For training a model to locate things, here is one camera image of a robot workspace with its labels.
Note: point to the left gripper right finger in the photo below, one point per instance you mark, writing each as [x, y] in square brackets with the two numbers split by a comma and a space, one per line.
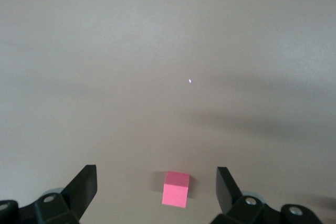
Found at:
[229, 200]

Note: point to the red foam cube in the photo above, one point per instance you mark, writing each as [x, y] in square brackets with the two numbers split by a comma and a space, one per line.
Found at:
[175, 195]

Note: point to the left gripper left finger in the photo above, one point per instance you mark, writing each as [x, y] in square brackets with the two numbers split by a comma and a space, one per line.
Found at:
[78, 195]

